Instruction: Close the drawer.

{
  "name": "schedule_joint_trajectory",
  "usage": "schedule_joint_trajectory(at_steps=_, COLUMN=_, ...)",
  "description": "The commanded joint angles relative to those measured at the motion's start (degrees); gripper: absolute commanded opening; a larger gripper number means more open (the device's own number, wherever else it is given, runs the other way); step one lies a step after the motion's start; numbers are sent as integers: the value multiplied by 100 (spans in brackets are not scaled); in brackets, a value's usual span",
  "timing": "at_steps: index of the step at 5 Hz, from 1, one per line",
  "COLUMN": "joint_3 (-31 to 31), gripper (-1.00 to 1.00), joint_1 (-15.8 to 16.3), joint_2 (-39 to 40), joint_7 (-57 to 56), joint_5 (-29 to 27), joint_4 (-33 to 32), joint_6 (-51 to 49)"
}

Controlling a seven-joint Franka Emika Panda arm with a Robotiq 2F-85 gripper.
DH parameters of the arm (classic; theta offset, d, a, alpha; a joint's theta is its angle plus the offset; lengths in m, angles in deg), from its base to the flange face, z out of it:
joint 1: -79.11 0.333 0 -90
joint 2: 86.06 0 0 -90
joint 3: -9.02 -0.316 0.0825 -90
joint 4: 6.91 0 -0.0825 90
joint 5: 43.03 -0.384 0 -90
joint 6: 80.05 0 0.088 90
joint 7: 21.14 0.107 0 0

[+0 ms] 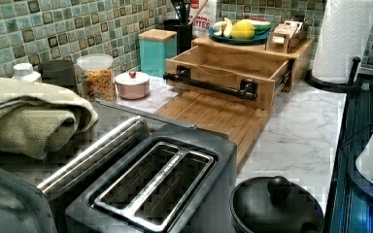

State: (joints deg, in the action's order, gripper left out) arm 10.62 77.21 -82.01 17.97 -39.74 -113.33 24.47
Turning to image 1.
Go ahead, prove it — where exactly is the wooden drawer with black handle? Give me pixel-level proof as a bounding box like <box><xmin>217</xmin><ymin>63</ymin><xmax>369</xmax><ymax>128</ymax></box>
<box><xmin>163</xmin><ymin>46</ymin><xmax>292</xmax><ymax>110</ymax></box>

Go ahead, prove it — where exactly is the wooden drawer cabinet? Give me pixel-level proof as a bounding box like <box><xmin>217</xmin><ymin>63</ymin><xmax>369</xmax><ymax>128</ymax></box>
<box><xmin>191</xmin><ymin>35</ymin><xmax>315</xmax><ymax>92</ymax></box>

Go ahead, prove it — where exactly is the bamboo cutting board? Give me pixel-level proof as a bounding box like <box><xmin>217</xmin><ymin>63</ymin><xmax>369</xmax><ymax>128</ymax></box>
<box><xmin>155</xmin><ymin>91</ymin><xmax>270</xmax><ymax>172</ymax></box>

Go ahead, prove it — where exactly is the pink bowl with white lid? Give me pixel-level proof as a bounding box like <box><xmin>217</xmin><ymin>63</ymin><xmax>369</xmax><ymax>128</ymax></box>
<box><xmin>115</xmin><ymin>71</ymin><xmax>150</xmax><ymax>99</ymax></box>

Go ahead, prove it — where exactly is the black two-slot toaster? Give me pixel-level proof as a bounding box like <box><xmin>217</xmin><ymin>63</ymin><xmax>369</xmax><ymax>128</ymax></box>
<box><xmin>65</xmin><ymin>124</ymin><xmax>237</xmax><ymax>233</ymax></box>

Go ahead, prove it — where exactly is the teal canister with wooden lid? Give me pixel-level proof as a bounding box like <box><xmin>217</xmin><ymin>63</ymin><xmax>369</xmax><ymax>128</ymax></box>
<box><xmin>139</xmin><ymin>29</ymin><xmax>177</xmax><ymax>77</ymax></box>

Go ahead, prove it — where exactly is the black utensil holder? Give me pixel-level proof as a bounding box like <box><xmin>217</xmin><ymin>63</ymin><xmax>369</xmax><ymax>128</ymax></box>
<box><xmin>163</xmin><ymin>19</ymin><xmax>192</xmax><ymax>54</ymax></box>

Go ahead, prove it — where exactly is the white food box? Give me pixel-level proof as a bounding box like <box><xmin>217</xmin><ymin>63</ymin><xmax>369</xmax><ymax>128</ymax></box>
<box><xmin>189</xmin><ymin>0</ymin><xmax>217</xmax><ymax>38</ymax></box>

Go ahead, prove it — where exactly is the plush peeled banana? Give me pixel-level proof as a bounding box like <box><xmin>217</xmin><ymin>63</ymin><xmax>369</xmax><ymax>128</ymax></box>
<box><xmin>212</xmin><ymin>17</ymin><xmax>233</xmax><ymax>38</ymax></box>

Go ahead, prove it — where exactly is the clear cereal jar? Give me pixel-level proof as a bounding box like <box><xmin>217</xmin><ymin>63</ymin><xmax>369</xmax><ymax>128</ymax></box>
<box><xmin>77</xmin><ymin>53</ymin><xmax>117</xmax><ymax>102</ymax></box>

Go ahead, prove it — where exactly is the teal plate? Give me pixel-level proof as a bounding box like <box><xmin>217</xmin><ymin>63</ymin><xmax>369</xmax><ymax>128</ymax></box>
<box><xmin>208</xmin><ymin>28</ymin><xmax>270</xmax><ymax>46</ymax></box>

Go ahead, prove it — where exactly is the plush watermelon slice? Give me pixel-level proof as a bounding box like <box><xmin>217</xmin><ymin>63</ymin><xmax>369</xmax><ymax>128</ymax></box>
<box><xmin>248</xmin><ymin>19</ymin><xmax>271</xmax><ymax>34</ymax></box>

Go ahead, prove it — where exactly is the black pot lid with knob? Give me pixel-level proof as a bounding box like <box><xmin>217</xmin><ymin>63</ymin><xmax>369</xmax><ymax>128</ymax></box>
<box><xmin>229</xmin><ymin>176</ymin><xmax>324</xmax><ymax>233</ymax></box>

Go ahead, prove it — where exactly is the wooden tea bag organizer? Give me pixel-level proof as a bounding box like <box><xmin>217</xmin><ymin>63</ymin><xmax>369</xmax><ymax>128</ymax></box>
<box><xmin>265</xmin><ymin>20</ymin><xmax>309</xmax><ymax>53</ymax></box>

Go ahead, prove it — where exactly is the beige folded towel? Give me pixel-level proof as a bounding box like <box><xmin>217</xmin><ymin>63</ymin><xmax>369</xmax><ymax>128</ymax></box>
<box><xmin>0</xmin><ymin>78</ymin><xmax>98</xmax><ymax>160</ymax></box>

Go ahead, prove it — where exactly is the black paper towel holder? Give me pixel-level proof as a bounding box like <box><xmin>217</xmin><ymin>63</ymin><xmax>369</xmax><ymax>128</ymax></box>
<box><xmin>305</xmin><ymin>56</ymin><xmax>362</xmax><ymax>93</ymax></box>

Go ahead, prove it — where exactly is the white lidded bottle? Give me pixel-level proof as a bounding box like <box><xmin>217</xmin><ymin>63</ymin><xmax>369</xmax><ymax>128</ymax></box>
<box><xmin>13</xmin><ymin>63</ymin><xmax>42</xmax><ymax>83</ymax></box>

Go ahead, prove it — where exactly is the white paper towel roll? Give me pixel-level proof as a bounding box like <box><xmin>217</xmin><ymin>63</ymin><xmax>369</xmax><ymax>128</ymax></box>
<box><xmin>312</xmin><ymin>0</ymin><xmax>373</xmax><ymax>83</ymax></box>

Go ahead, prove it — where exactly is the wooden spoon handle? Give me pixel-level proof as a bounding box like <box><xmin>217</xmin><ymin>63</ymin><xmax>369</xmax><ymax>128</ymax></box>
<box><xmin>188</xmin><ymin>0</ymin><xmax>209</xmax><ymax>25</ymax></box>

